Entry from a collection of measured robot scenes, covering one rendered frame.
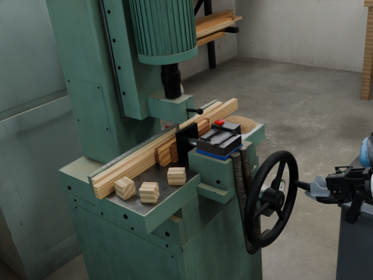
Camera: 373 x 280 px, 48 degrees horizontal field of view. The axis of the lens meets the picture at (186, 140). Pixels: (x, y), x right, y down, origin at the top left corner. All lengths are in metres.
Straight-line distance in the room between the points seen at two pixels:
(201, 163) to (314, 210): 1.46
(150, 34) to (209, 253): 0.70
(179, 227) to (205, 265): 0.23
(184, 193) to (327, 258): 1.24
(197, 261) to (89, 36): 0.76
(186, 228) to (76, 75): 0.62
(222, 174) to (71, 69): 0.63
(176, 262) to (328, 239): 1.22
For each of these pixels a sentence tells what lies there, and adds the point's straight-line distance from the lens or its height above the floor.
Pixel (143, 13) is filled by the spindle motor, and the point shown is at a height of 1.34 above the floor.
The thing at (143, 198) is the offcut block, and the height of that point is 0.92.
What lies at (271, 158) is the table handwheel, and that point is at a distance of 1.15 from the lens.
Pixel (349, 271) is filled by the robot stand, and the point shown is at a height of 0.22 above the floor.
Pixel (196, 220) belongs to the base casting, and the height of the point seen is 0.76.
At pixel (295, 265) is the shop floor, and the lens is 2.21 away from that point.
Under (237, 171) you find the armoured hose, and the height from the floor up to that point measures 0.92.
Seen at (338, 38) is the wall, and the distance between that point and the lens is 4.68.
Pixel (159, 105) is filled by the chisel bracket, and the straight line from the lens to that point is 1.31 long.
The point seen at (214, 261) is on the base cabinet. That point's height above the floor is 0.55.
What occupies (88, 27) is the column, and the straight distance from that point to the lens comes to 1.31.
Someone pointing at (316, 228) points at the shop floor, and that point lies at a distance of 2.43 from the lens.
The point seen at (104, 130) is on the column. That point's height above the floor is 0.95.
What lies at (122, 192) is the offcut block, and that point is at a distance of 1.13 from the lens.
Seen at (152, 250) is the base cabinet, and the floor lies 0.64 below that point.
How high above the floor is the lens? 1.54
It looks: 27 degrees down
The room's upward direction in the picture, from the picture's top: 7 degrees counter-clockwise
